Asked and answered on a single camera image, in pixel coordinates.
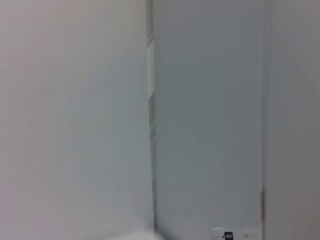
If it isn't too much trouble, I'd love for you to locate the clear plastic ruler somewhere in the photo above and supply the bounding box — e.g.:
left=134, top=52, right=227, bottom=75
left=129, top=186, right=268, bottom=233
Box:
left=211, top=226, right=263, bottom=240

